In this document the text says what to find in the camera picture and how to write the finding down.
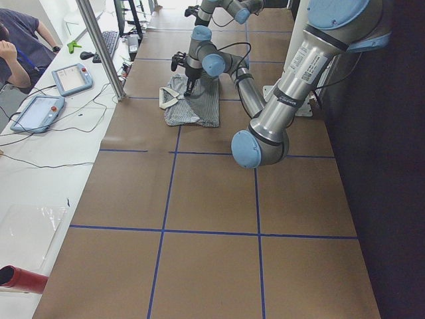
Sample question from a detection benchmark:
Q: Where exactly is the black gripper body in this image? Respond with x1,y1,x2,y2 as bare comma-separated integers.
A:
195,19,210,27
185,65,201,82

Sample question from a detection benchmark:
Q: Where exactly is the blue white striped polo shirt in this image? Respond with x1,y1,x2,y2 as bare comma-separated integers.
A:
159,74,220,128

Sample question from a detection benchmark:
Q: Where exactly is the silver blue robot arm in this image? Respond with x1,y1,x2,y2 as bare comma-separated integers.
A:
195,0,264,27
172,1,394,168

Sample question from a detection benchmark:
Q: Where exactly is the black monitor stand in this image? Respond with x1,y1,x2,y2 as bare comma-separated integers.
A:
113,0,149,40

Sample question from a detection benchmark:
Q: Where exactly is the black power adapter box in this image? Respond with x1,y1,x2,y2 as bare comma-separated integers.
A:
126,34,139,55

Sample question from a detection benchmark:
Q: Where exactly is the black keyboard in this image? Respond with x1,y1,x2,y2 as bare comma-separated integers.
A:
102,31,120,58

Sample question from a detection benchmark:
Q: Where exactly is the black computer mouse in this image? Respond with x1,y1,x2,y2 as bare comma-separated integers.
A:
80,51,95,60

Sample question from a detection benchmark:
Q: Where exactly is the far teach pendant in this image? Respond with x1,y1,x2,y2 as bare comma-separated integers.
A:
51,63,93,97

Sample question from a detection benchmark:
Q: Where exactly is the teach pendant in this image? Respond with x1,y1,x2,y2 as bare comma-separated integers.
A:
51,63,93,97
11,95,65,134

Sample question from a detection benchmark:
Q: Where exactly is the green plastic clamp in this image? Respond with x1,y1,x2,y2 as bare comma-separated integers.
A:
67,41,82,54

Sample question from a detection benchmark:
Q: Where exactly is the near teach pendant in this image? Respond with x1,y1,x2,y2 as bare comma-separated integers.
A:
11,95,65,134

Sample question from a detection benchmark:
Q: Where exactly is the person in dark shirt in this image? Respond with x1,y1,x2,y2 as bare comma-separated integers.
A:
1,8,61,94

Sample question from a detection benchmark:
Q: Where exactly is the clear plastic bag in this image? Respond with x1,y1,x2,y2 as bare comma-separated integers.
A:
1,205,67,271

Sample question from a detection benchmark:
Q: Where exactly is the red cylinder bottle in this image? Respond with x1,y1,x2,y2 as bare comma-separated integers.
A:
1,265,48,294

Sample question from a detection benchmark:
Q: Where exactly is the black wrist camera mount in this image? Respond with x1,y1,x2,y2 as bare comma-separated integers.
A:
184,5,200,17
171,51,187,72

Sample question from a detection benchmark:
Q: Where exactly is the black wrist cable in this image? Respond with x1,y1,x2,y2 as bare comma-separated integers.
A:
217,41,252,67

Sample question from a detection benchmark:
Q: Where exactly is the aluminium frame post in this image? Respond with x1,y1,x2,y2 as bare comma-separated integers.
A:
76,0,125,101

